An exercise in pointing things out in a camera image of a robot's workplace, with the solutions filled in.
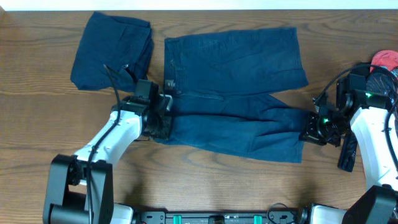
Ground blue denim shorts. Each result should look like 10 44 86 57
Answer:
164 27 308 163

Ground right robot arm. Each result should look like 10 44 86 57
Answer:
296 73 397 224

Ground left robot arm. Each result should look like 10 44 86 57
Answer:
42 80 173 223

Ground black patterned jersey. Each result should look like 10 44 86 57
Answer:
332 63 397 172

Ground folded dark navy garment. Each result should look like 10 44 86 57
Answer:
70 12 154 92

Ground red garment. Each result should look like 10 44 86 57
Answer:
371 50 398 72

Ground black mounting rail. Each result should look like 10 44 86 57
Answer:
132 209 310 224

